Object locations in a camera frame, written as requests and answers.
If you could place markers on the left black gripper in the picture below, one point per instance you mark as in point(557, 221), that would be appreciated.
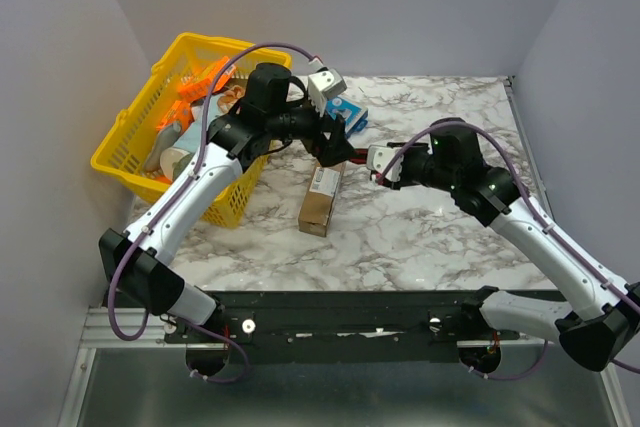
point(334, 150)

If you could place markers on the brown cardboard express box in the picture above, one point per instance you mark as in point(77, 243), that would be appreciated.
point(320, 198)

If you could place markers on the red black utility knife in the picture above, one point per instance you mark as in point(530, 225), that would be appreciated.
point(359, 156)

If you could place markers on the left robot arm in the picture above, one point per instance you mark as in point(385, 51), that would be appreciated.
point(137, 260)

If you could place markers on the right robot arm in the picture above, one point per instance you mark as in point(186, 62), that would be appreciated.
point(599, 312)

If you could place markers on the blue razor box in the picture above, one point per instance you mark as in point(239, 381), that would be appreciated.
point(354, 115)

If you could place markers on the orange snack box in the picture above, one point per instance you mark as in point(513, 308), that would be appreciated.
point(198, 85)

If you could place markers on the light blue chips bag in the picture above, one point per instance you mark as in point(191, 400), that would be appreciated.
point(220, 103)

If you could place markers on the orange packet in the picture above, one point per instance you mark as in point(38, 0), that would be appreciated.
point(180, 112)

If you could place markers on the white round jar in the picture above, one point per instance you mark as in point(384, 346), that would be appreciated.
point(172, 161)

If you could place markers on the beige bottle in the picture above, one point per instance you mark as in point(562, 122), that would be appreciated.
point(165, 139)

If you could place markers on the yellow plastic basket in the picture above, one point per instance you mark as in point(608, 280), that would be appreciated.
point(122, 153)

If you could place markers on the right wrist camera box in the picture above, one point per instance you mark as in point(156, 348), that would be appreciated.
point(382, 164)

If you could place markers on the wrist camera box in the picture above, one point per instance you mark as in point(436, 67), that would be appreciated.
point(382, 164)
point(323, 86)

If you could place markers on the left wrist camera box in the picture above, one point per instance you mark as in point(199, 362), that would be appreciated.
point(323, 86)

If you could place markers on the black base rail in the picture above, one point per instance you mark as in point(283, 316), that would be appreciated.
point(268, 328)

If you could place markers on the aluminium frame rail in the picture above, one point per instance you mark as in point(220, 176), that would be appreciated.
point(97, 332)

